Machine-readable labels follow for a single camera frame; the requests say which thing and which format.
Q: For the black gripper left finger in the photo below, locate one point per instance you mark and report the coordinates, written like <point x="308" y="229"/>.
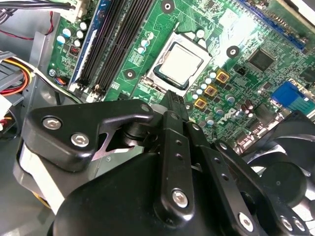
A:
<point x="64" y="119"/>

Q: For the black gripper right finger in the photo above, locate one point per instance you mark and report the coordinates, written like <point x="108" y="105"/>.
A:
<point x="231" y="196"/>

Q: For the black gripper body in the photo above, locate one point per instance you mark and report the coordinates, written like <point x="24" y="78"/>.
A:
<point x="110" y="201"/>

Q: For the metal socket cover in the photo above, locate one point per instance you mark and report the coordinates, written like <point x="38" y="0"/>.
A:
<point x="162" y="52"/>

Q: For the silver CPU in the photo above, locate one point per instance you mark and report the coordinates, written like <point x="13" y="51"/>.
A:
<point x="182" y="65"/>

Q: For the metal locking lever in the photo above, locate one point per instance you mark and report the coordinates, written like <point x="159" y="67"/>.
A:
<point x="177" y="27"/>

